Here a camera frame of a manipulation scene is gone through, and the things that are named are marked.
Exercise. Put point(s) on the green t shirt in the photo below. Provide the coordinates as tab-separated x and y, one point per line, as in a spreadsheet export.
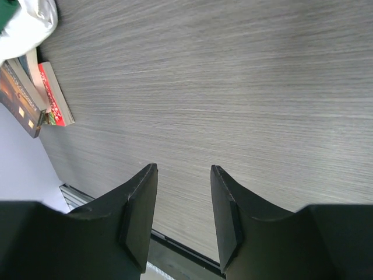
7	10

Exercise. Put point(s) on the red paperback book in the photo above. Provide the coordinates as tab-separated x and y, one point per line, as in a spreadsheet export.
60	114

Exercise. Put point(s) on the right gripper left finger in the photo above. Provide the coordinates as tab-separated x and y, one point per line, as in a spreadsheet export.
107	238

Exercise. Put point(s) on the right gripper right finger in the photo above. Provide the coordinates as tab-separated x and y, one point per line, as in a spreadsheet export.
259	240

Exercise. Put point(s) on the dark brown paperback book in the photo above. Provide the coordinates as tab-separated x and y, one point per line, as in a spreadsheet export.
21	98

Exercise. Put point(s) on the blue paperback book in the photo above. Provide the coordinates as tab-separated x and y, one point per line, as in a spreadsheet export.
29	63

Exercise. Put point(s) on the white t shirt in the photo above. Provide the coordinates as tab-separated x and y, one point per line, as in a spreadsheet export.
32	23

